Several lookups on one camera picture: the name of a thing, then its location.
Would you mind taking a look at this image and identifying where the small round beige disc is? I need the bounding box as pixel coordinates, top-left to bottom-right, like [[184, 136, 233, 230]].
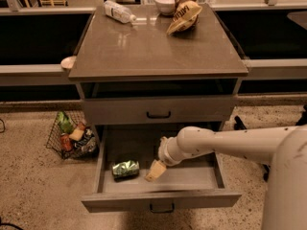
[[60, 56, 77, 69]]

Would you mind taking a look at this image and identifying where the black wire basket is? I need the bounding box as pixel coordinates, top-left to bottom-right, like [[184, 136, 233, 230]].
[[46, 111, 99, 159]]

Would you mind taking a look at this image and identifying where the yellow chip bag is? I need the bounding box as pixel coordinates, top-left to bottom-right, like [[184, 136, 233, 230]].
[[166, 0, 202, 35]]

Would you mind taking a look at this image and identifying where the black wheeled stand base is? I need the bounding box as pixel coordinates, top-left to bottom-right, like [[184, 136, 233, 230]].
[[234, 104, 307, 181]]

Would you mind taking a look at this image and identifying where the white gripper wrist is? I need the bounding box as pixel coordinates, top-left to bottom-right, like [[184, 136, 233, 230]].
[[145, 136, 185, 182]]

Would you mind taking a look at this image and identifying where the white ceramic bowl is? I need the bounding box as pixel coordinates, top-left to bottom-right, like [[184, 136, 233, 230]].
[[154, 0, 175, 15]]

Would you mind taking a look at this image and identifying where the open grey middle drawer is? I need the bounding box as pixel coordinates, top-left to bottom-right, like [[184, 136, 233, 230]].
[[82, 124, 241, 213]]

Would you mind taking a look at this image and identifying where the grey drawer cabinet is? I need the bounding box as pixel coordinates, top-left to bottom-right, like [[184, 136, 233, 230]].
[[69, 5, 248, 130]]

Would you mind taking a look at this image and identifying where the closed grey top drawer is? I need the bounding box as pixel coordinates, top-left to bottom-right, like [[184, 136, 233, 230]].
[[83, 96, 235, 125]]

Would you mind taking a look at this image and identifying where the yellow packet in basket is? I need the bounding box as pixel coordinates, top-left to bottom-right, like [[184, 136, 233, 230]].
[[69, 122, 85, 141]]

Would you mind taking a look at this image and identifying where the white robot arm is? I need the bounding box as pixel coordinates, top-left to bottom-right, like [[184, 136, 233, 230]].
[[146, 126, 307, 230]]

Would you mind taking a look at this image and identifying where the dark blue snack bag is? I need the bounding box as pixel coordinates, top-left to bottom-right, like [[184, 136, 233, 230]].
[[74, 128, 97, 155]]

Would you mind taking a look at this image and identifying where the green chip bag in basket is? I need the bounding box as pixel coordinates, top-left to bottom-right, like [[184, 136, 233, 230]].
[[56, 111, 74, 134]]

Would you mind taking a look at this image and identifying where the red can in basket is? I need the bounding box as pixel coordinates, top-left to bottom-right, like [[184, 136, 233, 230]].
[[60, 133, 73, 152]]

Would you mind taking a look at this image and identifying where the black cable on floor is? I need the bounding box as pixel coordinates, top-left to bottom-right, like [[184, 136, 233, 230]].
[[0, 217, 25, 230]]

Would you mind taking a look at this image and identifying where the clear plastic water bottle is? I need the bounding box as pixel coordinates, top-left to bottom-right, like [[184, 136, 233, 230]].
[[104, 1, 136, 24]]

